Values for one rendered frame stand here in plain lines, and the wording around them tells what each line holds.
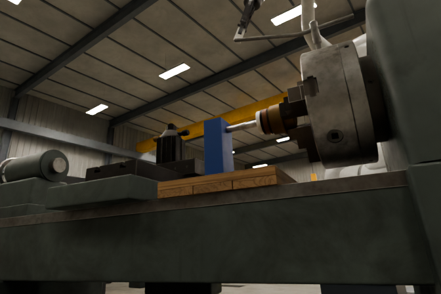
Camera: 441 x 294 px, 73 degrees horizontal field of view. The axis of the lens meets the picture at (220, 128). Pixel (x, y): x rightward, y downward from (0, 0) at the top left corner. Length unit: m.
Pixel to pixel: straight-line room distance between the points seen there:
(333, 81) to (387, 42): 0.13
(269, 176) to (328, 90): 0.23
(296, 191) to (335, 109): 0.20
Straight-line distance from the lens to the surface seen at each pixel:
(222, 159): 0.84
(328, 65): 0.73
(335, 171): 1.32
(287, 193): 0.63
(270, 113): 0.83
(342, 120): 0.69
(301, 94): 0.72
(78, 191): 0.88
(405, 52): 0.65
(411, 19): 0.69
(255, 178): 0.64
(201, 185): 0.70
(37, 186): 1.34
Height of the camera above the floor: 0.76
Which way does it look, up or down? 21 degrees up
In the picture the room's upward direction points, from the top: 3 degrees counter-clockwise
